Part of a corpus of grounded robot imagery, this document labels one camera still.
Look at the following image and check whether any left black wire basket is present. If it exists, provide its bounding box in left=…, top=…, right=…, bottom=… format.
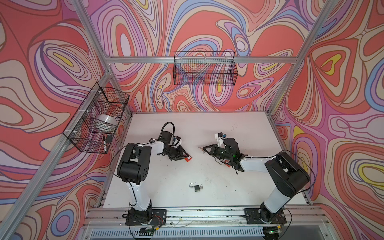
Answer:
left=63, top=83, right=130, bottom=154

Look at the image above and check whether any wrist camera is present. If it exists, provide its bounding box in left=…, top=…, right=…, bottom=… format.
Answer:
left=172, top=136, right=182, bottom=147
left=215, top=133, right=227, bottom=148

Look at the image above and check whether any small black padlock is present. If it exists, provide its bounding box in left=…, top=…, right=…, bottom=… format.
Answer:
left=189, top=183, right=204, bottom=192

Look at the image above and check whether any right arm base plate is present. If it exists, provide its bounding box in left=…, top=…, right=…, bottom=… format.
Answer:
left=240, top=208, right=287, bottom=225

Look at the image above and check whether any back black wire basket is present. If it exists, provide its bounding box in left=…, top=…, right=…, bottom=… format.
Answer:
left=173, top=50, right=239, bottom=86

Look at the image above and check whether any white tape roll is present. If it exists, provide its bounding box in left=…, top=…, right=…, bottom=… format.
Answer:
left=96, top=114, right=118, bottom=127

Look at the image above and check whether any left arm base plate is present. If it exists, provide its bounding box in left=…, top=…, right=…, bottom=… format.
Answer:
left=122, top=209, right=167, bottom=227

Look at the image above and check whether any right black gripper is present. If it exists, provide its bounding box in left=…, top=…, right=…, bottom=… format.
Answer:
left=202, top=144, right=232, bottom=161

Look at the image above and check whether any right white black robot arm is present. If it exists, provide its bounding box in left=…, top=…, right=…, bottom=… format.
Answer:
left=201, top=138, right=310, bottom=223

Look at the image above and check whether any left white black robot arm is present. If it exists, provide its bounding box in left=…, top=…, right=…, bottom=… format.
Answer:
left=115, top=122, right=192, bottom=221

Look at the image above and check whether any black wire basket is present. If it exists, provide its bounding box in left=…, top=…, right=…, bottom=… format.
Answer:
left=173, top=50, right=239, bottom=86
left=63, top=83, right=130, bottom=154

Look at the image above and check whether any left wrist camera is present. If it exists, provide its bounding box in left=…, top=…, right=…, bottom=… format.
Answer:
left=172, top=136, right=182, bottom=147

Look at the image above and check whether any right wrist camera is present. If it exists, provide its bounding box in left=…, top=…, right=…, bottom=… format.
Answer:
left=215, top=133, right=227, bottom=148

